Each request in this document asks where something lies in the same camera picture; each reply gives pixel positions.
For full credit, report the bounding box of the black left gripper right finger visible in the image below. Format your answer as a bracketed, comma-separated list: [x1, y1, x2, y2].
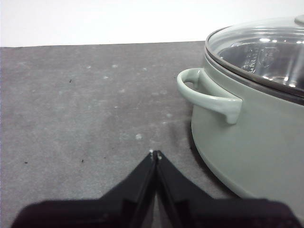
[156, 150, 212, 214]

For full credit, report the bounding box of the glass lid with green knob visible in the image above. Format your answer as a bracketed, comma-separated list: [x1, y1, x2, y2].
[205, 14, 304, 102]

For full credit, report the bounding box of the pale green electric steamer pot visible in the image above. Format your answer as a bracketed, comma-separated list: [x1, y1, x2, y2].
[176, 46, 304, 200]

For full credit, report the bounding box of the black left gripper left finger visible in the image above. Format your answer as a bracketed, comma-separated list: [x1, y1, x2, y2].
[99, 151, 157, 214]

